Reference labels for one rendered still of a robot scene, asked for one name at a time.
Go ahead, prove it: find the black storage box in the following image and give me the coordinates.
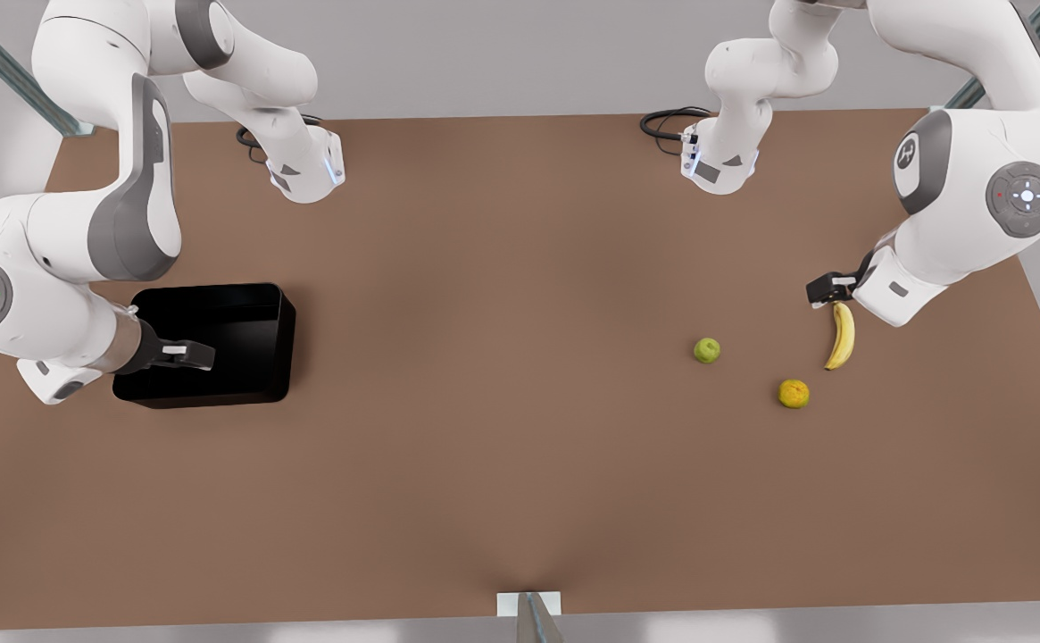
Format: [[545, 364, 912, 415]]
[[112, 283, 297, 410]]

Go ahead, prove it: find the yellow banana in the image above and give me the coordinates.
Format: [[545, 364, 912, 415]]
[[824, 302, 856, 372]]

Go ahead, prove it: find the black cable loop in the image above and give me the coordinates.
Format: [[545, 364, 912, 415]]
[[640, 107, 715, 156], [236, 114, 324, 165]]

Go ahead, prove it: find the silver frame post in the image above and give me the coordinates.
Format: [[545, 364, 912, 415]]
[[0, 0, 96, 138], [496, 590, 565, 643], [930, 0, 1040, 112]]

